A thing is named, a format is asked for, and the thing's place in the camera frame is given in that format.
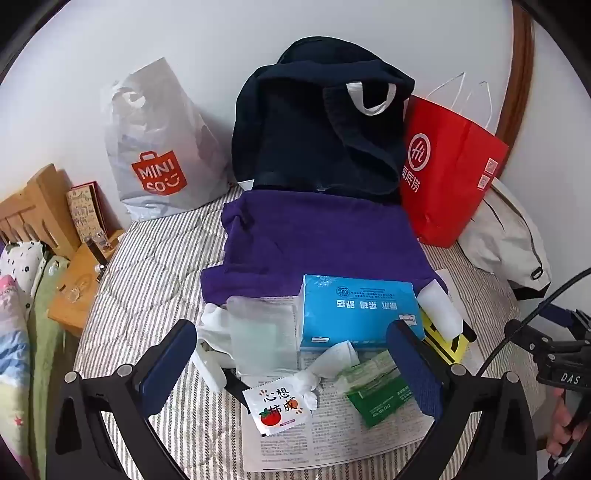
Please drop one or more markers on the wooden door frame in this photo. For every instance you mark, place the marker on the wooden door frame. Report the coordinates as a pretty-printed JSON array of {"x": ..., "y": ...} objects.
[{"x": 519, "y": 78}]

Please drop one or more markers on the newspaper sheet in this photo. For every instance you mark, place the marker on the newspaper sheet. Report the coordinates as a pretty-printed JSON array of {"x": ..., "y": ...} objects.
[{"x": 332, "y": 438}]

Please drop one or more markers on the white tissue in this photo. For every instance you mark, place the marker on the white tissue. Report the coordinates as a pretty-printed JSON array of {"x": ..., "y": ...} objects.
[{"x": 325, "y": 369}]

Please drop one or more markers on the blue tissue pack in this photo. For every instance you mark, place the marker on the blue tissue pack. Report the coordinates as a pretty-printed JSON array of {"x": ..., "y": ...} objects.
[{"x": 355, "y": 309}]

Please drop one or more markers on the navy tote bag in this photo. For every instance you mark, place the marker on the navy tote bag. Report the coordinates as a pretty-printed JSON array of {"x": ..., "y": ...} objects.
[{"x": 295, "y": 134}]

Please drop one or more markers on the purple towel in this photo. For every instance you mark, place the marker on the purple towel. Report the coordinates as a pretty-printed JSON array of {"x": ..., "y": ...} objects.
[{"x": 314, "y": 235}]

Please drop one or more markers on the cream fabric bag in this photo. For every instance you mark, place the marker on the cream fabric bag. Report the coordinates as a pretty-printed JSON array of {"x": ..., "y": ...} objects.
[{"x": 503, "y": 240}]

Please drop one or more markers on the patterned book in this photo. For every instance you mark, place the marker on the patterned book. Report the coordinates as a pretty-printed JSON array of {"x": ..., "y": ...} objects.
[{"x": 87, "y": 212}]

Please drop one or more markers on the wooden bedside shelf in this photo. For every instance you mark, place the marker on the wooden bedside shelf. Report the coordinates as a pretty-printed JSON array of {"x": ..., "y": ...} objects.
[{"x": 76, "y": 295}]

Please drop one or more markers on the white dotted pillow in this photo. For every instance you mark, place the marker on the white dotted pillow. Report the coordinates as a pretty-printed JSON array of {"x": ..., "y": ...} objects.
[{"x": 21, "y": 265}]

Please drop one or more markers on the yellow pouch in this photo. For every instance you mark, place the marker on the yellow pouch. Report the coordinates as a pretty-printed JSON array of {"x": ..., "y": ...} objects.
[{"x": 450, "y": 344}]

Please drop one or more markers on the green pillow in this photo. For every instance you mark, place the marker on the green pillow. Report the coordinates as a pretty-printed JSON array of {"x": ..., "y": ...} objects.
[{"x": 46, "y": 332}]

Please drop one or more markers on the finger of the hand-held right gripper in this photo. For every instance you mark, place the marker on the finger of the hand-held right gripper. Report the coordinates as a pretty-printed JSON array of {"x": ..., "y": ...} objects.
[
  {"x": 579, "y": 325},
  {"x": 531, "y": 339}
]

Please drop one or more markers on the light green wipes packet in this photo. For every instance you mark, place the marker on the light green wipes packet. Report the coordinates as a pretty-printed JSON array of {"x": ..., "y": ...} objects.
[{"x": 369, "y": 371}]

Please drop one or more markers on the wooden headboard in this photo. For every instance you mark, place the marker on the wooden headboard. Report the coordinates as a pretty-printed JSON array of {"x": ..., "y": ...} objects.
[{"x": 32, "y": 203}]

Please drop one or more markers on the colourful printed blanket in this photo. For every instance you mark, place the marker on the colourful printed blanket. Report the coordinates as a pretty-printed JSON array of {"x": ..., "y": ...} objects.
[{"x": 11, "y": 360}]

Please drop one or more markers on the white plastic shopping bag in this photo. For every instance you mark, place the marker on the white plastic shopping bag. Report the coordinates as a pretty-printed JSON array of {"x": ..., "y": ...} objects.
[{"x": 152, "y": 138}]

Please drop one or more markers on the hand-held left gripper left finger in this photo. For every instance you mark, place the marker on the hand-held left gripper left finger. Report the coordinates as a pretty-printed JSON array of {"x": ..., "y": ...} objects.
[{"x": 168, "y": 364}]

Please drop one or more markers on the tomato print sachet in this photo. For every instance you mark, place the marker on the tomato print sachet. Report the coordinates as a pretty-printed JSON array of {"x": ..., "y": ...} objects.
[{"x": 274, "y": 406}]

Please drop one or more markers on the person's right hand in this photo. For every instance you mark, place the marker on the person's right hand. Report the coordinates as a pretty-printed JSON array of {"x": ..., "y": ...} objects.
[{"x": 561, "y": 427}]

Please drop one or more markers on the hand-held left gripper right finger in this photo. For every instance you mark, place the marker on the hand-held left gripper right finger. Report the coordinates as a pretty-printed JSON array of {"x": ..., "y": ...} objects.
[{"x": 415, "y": 369}]

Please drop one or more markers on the red paper bag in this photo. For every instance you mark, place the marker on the red paper bag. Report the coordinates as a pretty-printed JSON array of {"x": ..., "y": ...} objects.
[{"x": 443, "y": 180}]

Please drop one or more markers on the dark green packet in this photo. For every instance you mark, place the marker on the dark green packet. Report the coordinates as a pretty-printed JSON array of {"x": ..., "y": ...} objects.
[{"x": 383, "y": 406}]

